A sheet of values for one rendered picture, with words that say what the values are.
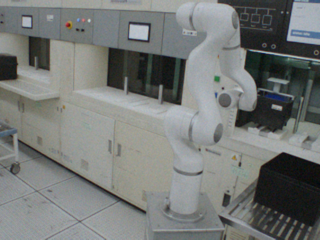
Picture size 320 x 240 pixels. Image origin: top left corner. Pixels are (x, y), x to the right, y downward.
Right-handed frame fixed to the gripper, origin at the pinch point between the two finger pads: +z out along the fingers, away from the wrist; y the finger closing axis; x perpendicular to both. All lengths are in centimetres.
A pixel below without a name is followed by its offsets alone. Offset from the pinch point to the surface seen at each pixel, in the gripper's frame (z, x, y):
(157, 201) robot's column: -59, -43, -11
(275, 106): 32.8, -11.3, 5.0
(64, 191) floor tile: -8, -118, -147
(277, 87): 40.4, -0.4, 2.1
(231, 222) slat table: -49, -44, 19
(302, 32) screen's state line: 13.3, 32.9, 16.9
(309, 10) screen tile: 13.2, 44.0, 18.1
